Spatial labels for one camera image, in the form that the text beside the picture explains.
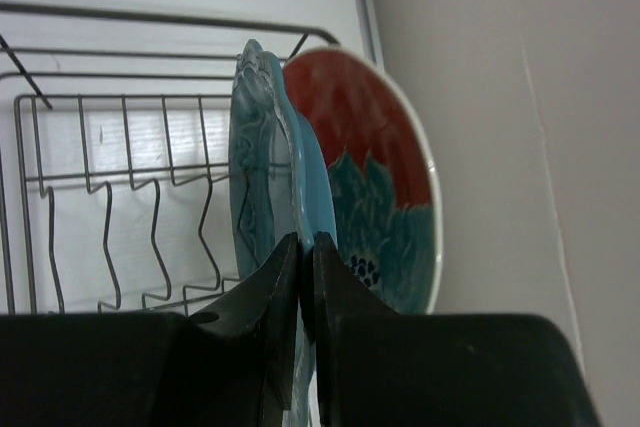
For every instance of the dark teal scalloped plate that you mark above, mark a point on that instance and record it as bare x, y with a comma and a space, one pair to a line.
275, 187

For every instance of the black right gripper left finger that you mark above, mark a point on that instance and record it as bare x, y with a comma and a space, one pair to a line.
229, 364

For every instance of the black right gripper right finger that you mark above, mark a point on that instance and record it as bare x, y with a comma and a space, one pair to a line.
377, 367

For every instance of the red teal flower plate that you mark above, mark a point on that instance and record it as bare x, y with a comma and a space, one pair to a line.
384, 182

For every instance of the black wire dish rack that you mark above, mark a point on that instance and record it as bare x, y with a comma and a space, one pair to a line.
116, 165

